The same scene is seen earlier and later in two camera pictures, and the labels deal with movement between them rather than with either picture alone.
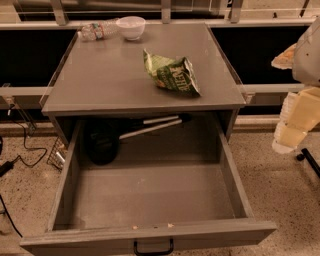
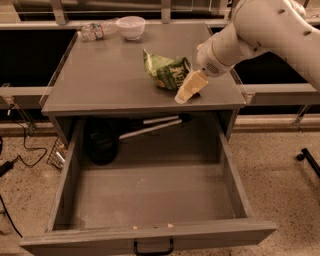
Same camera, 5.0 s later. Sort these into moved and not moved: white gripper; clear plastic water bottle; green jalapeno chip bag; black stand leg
Moved: white gripper
Not moved: black stand leg; green jalapeno chip bag; clear plastic water bottle
